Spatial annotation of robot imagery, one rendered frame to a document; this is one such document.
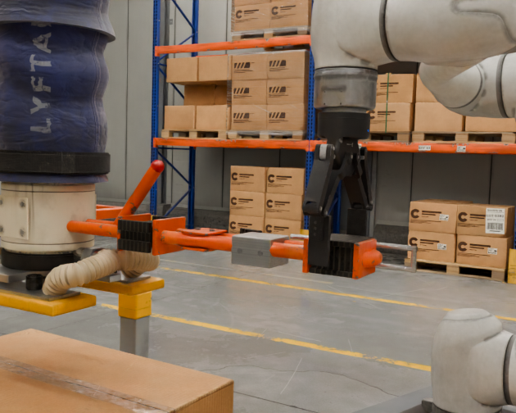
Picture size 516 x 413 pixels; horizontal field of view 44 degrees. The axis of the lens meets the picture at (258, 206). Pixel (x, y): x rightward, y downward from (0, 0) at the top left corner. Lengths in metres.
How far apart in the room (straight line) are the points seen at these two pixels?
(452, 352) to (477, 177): 7.94
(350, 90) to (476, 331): 0.77
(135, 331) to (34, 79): 0.86
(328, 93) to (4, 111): 0.58
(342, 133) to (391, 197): 8.83
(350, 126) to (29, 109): 0.57
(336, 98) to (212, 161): 10.28
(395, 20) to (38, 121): 0.63
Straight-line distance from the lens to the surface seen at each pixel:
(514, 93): 1.37
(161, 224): 1.07
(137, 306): 1.79
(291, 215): 8.92
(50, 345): 1.54
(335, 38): 0.91
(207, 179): 11.23
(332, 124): 0.91
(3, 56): 1.22
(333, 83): 0.90
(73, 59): 1.20
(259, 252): 0.96
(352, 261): 0.90
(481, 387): 1.52
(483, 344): 1.51
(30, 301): 1.13
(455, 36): 0.85
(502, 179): 9.34
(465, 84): 1.32
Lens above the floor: 1.39
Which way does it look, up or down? 5 degrees down
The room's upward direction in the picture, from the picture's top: 2 degrees clockwise
